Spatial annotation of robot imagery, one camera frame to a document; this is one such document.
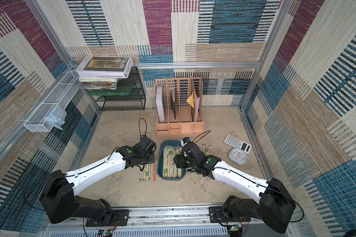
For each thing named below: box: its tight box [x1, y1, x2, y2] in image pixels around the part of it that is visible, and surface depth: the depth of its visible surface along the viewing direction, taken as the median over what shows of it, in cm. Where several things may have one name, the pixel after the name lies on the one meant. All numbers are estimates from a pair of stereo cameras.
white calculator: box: [223, 134, 253, 155], surface depth 101 cm
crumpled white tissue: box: [44, 104, 68, 131], surface depth 70 cm
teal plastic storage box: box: [156, 139, 187, 181], surface depth 91 cm
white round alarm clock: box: [228, 147, 248, 165], surface depth 93 cm
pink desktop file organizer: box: [153, 77, 206, 139], surface depth 106 cm
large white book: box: [75, 55, 134, 79], surface depth 85 cm
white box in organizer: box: [155, 86, 165, 122], surface depth 104 cm
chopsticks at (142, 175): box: [139, 166, 146, 181], surface depth 89 cm
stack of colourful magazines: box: [75, 77, 126, 91], surface depth 83 cm
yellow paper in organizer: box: [185, 91, 195, 110], surface depth 91 cm
